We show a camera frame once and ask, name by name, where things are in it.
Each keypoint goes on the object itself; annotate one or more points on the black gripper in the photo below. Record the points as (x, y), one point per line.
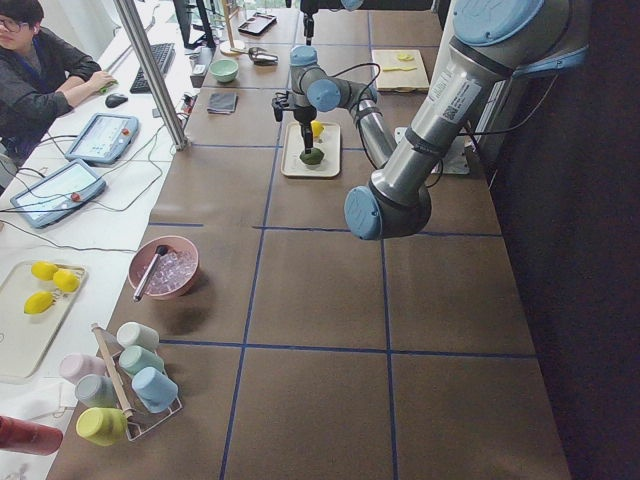
(308, 25)
(302, 118)

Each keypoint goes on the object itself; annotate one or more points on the yellow lemon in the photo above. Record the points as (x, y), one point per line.
(44, 270)
(317, 129)

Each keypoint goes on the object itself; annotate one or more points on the green lime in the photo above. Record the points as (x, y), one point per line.
(312, 158)

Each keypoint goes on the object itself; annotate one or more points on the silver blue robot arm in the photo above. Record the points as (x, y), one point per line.
(342, 4)
(491, 41)

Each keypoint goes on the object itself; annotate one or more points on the beige plastic tray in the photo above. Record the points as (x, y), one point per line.
(326, 152)

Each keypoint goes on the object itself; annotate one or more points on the dark glass tray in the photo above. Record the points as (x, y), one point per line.
(257, 24)

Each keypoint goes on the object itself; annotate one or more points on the yellow lemon on side tray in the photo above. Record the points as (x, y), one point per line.
(44, 270)

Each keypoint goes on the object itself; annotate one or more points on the side tray with lemons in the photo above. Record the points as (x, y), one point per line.
(26, 337)

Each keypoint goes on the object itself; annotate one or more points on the metal scoop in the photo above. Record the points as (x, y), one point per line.
(261, 57)

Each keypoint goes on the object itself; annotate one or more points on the wooden cup stand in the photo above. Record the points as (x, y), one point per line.
(230, 46)

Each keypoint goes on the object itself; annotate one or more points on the dark grey folded cloth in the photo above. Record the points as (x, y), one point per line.
(222, 103)

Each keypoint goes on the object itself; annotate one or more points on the green ceramic bowl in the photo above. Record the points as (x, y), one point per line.
(224, 70)

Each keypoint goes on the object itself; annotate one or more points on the bamboo cutting board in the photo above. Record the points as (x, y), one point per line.
(400, 81)

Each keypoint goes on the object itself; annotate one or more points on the metal muddler stick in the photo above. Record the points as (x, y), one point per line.
(140, 290)

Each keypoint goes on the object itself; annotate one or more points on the black computer mouse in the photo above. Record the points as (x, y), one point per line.
(114, 100)

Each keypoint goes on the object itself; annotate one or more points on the pink bowl with ice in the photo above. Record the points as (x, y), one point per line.
(174, 273)

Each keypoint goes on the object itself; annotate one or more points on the upper teach pendant tablet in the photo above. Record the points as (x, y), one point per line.
(104, 139)

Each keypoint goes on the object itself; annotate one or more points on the teach pendant tablet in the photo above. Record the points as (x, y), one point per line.
(104, 139)
(58, 195)

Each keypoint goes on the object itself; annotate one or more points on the lower teach pendant tablet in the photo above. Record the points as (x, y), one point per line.
(58, 195)

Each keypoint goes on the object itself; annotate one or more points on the seated person in black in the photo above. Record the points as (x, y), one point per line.
(43, 77)

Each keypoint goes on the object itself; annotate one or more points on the white cup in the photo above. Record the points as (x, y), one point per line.
(137, 334)

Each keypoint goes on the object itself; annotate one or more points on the mint green cup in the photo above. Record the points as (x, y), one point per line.
(135, 358)

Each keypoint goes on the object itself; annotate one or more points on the blue cup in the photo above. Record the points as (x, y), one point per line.
(155, 390)

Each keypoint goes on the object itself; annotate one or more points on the mug rack with cups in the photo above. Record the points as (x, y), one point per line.
(139, 420)

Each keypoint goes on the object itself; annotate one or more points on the pink cup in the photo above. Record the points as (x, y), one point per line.
(75, 366)

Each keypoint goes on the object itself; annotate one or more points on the grey cup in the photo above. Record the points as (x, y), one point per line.
(96, 391)

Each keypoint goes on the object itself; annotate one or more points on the yellow cup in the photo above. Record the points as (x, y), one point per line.
(102, 426)

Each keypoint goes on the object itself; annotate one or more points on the red bottle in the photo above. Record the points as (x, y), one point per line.
(29, 437)

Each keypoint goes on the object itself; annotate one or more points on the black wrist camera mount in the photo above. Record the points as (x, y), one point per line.
(282, 102)

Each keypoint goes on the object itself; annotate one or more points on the aluminium frame post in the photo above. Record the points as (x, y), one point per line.
(136, 33)

